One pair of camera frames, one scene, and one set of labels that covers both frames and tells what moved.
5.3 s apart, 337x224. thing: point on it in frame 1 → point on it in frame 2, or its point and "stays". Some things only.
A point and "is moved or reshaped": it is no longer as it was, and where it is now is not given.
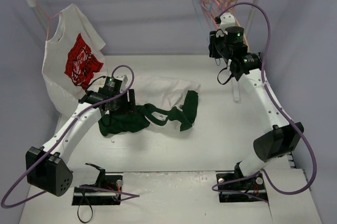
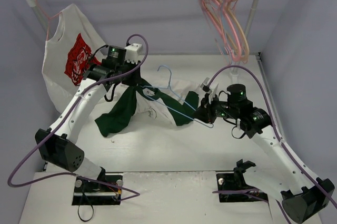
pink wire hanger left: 48,18 stays
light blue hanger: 206,17 → 182,98
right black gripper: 213,44 → 204,108
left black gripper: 131,100 → 134,77
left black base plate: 83,196 stays
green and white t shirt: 158,99 is moved or reshaped
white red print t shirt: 71,61 stays
